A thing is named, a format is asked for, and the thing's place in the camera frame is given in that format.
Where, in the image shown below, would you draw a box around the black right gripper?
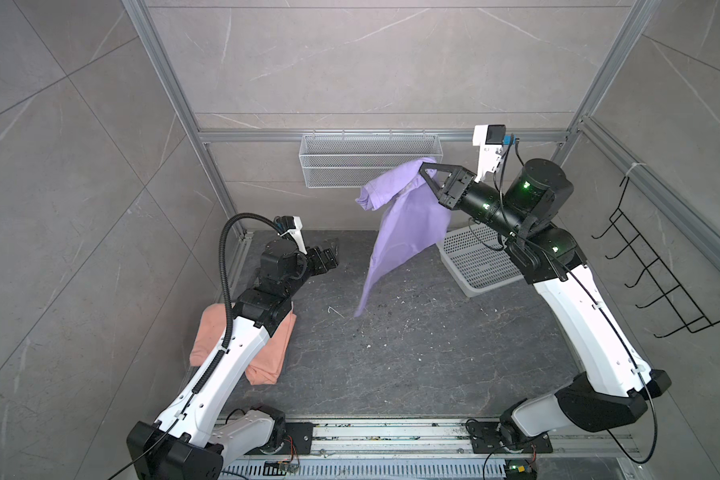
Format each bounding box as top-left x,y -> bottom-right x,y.
422,161 -> 531,245

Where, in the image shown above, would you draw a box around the purple t-shirt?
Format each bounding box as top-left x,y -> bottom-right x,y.
354,157 -> 451,317

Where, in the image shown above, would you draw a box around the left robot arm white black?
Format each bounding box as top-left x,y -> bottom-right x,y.
126,238 -> 339,479

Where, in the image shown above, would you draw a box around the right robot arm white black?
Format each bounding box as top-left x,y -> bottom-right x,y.
419,158 -> 671,448

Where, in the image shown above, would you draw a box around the white plastic laundry basket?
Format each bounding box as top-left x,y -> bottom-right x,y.
437,224 -> 523,298

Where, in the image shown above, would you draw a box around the pink folded t-shirt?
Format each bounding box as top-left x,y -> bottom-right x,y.
189,303 -> 297,385

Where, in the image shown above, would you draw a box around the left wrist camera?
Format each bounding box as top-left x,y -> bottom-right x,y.
274,216 -> 307,255

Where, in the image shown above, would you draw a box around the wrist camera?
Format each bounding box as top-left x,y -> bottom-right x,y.
472,124 -> 514,182
274,216 -> 307,255

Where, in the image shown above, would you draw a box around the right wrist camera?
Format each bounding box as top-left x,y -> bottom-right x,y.
472,124 -> 514,182

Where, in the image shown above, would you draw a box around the white wire mesh wall basket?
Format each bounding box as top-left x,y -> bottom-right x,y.
299,133 -> 443,189

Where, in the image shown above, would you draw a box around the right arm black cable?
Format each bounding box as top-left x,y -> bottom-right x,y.
467,139 -> 660,466

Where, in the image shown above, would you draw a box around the aluminium frame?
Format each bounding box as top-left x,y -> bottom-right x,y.
124,1 -> 720,272

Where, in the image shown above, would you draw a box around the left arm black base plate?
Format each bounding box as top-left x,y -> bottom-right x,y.
252,422 -> 315,456

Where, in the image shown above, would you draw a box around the aluminium rail base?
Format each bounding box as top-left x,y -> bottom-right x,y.
216,418 -> 652,479

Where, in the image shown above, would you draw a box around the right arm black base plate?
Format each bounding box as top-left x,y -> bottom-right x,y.
464,418 -> 553,454

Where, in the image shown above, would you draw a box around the black wire hook rack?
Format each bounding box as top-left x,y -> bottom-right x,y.
591,175 -> 720,339

